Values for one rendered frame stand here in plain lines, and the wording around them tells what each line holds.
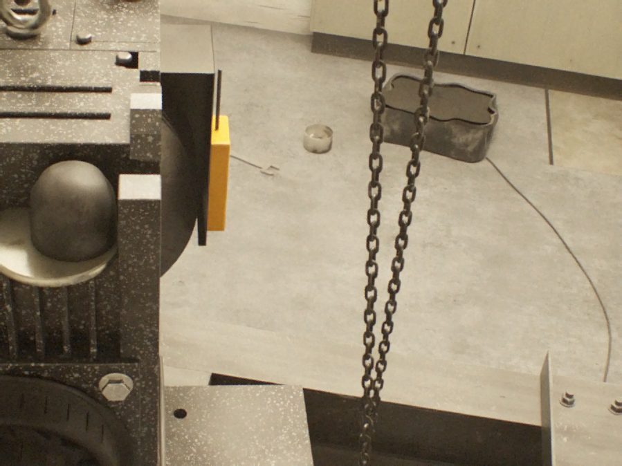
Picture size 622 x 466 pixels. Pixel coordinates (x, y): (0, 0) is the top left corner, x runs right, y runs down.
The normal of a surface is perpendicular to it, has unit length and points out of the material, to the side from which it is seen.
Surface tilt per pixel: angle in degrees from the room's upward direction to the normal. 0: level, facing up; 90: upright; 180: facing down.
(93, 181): 21
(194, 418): 0
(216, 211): 90
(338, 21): 90
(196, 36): 0
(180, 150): 90
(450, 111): 11
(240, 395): 0
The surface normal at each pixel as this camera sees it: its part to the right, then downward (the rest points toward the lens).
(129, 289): 0.10, 0.64
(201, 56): 0.09, -0.77
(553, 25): -0.14, 0.62
